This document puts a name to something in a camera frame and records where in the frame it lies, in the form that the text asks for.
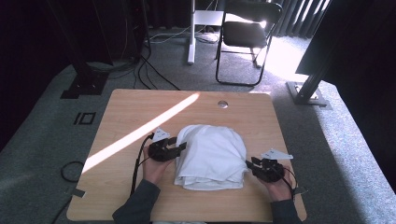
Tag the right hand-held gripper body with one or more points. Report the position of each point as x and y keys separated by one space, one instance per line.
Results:
x=269 y=171

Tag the person's left hand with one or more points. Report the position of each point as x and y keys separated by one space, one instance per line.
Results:
x=155 y=171

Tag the person's right hand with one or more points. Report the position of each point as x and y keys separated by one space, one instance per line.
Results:
x=278 y=189

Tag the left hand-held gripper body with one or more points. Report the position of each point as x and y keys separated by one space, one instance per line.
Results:
x=160 y=151

